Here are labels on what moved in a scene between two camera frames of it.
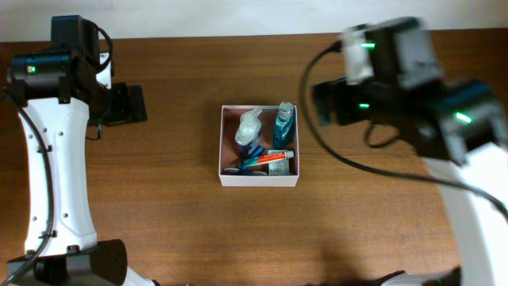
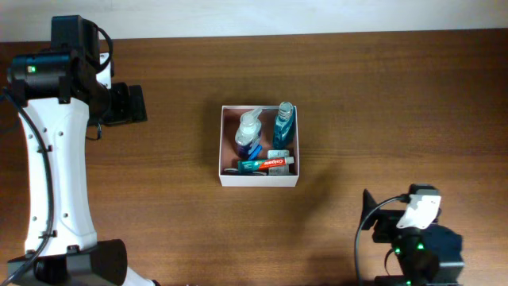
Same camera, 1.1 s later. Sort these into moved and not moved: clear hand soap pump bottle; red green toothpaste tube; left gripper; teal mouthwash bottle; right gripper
Moved: red green toothpaste tube; right gripper
Not moved: clear hand soap pump bottle; teal mouthwash bottle; left gripper
